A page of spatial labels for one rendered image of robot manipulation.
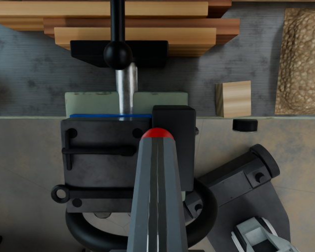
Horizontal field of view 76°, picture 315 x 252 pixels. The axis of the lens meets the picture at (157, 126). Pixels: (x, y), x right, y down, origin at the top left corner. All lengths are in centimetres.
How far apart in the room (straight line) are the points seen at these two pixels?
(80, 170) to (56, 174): 122
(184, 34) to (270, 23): 15
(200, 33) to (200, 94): 10
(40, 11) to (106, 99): 11
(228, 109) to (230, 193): 95
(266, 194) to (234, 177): 22
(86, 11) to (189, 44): 11
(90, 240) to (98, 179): 14
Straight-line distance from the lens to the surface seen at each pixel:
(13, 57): 35
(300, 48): 32
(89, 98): 24
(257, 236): 115
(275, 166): 122
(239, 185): 120
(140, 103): 23
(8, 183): 162
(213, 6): 27
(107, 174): 21
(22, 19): 30
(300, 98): 32
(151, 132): 17
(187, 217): 122
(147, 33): 22
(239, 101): 28
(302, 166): 156
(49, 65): 32
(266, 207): 134
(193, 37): 22
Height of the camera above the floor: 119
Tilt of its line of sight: 80 degrees down
